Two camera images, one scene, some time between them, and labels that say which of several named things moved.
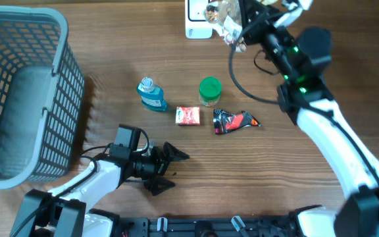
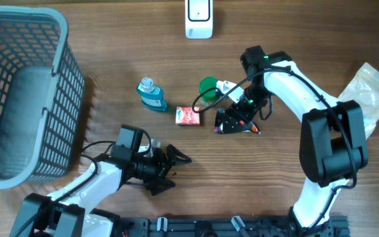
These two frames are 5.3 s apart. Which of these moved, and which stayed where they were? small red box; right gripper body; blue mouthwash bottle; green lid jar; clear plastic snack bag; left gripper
Moved: clear plastic snack bag; right gripper body
Stayed: left gripper; small red box; blue mouthwash bottle; green lid jar
